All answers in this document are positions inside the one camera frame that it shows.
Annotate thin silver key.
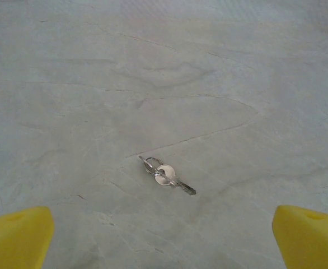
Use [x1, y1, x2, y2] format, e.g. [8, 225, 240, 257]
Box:
[138, 155, 174, 186]

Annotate silver round-head key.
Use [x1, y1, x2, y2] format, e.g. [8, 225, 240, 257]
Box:
[154, 164, 197, 196]

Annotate silver key ring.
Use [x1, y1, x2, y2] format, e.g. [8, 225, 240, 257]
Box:
[144, 156, 165, 177]

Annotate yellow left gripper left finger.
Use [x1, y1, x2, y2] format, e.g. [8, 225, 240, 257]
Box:
[0, 206, 55, 269]

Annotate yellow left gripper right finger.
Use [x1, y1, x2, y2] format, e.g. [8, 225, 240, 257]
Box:
[272, 205, 328, 269]

